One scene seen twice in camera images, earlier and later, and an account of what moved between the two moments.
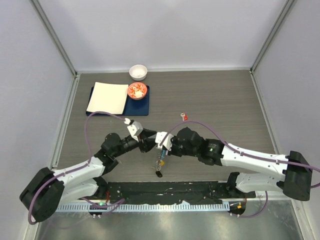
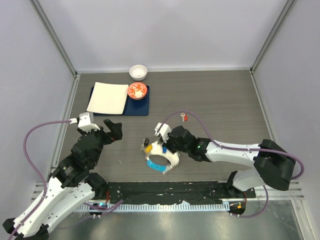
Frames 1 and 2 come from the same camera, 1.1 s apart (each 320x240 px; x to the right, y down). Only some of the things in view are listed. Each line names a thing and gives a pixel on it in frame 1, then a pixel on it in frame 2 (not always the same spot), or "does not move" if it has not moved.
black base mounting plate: (193, 192) does not move
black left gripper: (148, 143) -> (115, 134)
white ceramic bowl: (138, 72) does not move
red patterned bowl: (137, 91) does not move
